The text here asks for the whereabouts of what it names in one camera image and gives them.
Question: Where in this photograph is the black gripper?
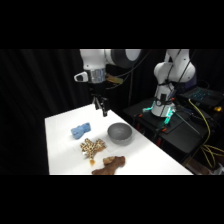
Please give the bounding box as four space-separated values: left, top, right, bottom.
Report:
88 80 110 118

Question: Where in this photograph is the brown plush deer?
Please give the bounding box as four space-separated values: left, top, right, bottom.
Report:
91 155 127 176

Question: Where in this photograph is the grey bowl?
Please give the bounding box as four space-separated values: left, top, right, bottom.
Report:
106 121 134 146

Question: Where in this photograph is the blue plush toy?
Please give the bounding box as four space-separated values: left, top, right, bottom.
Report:
70 122 92 140

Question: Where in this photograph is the spotted plush giraffe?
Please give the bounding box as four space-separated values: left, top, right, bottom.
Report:
79 137 108 166

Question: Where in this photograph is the black curtain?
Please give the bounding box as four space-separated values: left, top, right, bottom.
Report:
0 49 224 176

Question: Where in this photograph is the black robot stand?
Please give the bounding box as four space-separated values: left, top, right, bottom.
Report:
122 97 224 165

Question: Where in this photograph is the black laptop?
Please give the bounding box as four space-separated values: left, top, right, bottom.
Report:
179 85 224 108

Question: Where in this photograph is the yellowish wrist camera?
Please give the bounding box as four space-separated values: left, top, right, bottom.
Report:
105 73 123 86

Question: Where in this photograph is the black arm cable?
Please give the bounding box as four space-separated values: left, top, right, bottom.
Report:
114 49 152 88

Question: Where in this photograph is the yellow cable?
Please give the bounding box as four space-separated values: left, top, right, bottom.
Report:
187 98 224 168

